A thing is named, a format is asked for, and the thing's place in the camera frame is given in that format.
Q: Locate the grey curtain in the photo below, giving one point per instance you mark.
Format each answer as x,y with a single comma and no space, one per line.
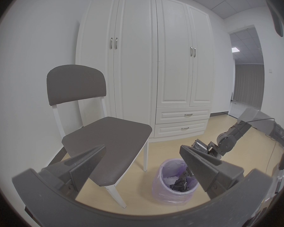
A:
249,86

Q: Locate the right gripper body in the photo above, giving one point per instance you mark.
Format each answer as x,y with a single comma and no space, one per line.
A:
213,150

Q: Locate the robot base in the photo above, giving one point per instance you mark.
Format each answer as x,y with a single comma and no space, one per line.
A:
278,181

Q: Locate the purple plastic bag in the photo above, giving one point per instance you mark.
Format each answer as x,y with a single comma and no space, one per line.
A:
176,169

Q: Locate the crumpled white paper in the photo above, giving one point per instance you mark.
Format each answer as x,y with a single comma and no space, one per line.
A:
170,180

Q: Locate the crumpled black plastic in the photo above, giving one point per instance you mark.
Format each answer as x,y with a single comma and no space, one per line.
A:
179,185

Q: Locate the white trash bin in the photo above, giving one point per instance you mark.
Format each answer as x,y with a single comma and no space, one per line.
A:
156,188

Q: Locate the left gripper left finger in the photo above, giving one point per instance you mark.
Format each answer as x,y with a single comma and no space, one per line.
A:
81,165

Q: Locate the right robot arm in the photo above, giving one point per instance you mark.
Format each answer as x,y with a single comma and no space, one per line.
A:
258,120

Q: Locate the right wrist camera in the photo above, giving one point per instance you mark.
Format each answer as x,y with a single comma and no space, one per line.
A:
200,145

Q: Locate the dark grey white-legged chair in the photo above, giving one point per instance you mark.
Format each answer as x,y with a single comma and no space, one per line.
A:
113,145

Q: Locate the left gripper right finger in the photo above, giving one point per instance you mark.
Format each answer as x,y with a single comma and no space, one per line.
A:
203,171

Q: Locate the white wardrobe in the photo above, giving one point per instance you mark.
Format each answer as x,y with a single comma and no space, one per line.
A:
142,67

